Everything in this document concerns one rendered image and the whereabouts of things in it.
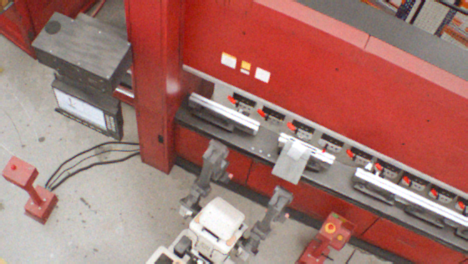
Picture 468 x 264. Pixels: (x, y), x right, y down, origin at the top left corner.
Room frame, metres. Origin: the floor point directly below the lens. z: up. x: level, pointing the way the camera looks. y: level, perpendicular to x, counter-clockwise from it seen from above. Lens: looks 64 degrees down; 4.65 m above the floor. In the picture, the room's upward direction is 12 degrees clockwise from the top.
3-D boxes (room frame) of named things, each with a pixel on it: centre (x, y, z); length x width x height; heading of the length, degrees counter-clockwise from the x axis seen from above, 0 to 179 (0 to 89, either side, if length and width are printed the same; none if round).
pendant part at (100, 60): (1.62, 0.89, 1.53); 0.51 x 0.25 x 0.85; 76
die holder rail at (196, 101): (1.91, 0.09, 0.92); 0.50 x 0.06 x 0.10; 76
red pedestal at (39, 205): (1.23, 1.40, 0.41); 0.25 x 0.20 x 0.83; 166
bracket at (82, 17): (1.83, 0.89, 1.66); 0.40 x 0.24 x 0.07; 76
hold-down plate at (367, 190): (1.57, -1.01, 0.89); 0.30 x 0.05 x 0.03; 76
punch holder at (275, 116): (1.83, -0.22, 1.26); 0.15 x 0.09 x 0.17; 76
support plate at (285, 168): (1.63, -0.40, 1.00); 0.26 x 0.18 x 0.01; 166
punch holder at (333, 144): (1.73, -0.61, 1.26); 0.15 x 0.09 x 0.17; 76
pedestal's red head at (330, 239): (1.30, -0.81, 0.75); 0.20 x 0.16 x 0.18; 68
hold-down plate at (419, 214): (1.48, -1.40, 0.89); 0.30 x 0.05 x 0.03; 76
